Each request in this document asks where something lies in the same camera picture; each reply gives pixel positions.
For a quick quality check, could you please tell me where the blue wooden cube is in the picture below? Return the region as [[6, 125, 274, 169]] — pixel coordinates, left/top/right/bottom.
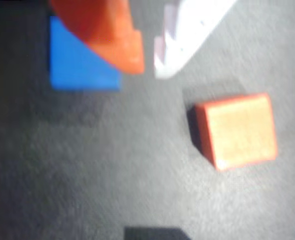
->
[[49, 16, 122, 92]]

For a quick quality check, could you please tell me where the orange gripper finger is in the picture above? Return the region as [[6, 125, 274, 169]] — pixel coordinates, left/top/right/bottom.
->
[[48, 0, 146, 75]]

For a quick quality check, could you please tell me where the orange wooden cube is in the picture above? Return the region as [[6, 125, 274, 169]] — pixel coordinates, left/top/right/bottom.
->
[[187, 92, 279, 172]]

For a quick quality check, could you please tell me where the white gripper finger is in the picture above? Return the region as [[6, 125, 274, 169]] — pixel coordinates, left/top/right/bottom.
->
[[153, 0, 238, 79]]

